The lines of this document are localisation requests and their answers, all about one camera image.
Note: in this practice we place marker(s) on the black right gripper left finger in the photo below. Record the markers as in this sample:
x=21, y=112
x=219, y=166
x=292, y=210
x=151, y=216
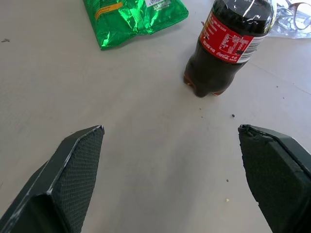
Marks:
x=60, y=184

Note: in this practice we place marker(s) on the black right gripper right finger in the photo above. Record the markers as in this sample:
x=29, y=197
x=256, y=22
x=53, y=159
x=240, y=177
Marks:
x=279, y=179

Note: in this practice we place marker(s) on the cola bottle with red label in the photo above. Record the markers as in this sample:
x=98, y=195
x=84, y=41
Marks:
x=218, y=48

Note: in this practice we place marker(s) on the clear plastic wrapper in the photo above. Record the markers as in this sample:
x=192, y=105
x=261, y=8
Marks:
x=291, y=21

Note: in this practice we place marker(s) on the green foil snack bag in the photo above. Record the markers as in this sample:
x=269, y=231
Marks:
x=136, y=21

